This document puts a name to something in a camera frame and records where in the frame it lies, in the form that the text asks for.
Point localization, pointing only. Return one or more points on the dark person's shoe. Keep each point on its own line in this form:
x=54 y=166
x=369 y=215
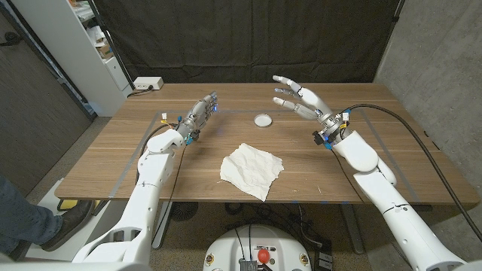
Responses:
x=68 y=226

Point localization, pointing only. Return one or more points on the black round fan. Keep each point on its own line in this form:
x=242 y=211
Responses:
x=183 y=211

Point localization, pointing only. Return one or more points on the red emergency stop button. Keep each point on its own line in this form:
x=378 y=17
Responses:
x=263 y=256

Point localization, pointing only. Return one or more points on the white shelf cabinet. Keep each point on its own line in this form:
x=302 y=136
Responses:
x=75 y=56

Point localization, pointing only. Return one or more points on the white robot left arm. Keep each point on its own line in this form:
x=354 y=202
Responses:
x=150 y=177

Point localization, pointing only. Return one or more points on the person's leg in jeans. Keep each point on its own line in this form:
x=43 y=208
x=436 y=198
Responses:
x=22 y=218

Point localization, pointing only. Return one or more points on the grey metal table leg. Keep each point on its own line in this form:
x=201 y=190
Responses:
x=352 y=229
x=163 y=226

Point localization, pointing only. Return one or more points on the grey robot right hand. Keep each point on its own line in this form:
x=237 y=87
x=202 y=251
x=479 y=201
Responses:
x=312 y=101

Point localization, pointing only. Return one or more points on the black backdrop stand pole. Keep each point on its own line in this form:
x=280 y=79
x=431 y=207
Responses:
x=396 y=15
x=112 y=45

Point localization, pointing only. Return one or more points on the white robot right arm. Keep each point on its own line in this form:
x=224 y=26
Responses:
x=395 y=211

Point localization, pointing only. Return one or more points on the brown cardboard box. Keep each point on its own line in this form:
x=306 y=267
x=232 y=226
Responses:
x=105 y=50

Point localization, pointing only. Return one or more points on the black floor power strip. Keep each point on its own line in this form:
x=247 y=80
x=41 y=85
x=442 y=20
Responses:
x=324 y=259

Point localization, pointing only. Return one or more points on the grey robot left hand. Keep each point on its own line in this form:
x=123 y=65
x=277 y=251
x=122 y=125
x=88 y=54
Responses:
x=197 y=114

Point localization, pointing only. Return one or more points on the black backdrop curtain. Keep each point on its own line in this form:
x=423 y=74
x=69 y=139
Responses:
x=244 y=37

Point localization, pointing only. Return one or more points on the white robot torso base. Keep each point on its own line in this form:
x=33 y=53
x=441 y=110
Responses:
x=233 y=248

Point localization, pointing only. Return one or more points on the white paper towel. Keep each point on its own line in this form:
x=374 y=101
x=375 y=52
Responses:
x=250 y=169

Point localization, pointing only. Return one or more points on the yellow object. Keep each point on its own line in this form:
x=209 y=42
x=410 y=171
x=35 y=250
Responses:
x=68 y=204

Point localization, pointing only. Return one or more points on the white round jar lid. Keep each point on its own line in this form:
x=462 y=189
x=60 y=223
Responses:
x=263 y=120

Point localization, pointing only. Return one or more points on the white power strip box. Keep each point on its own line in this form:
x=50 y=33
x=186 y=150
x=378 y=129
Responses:
x=148 y=83

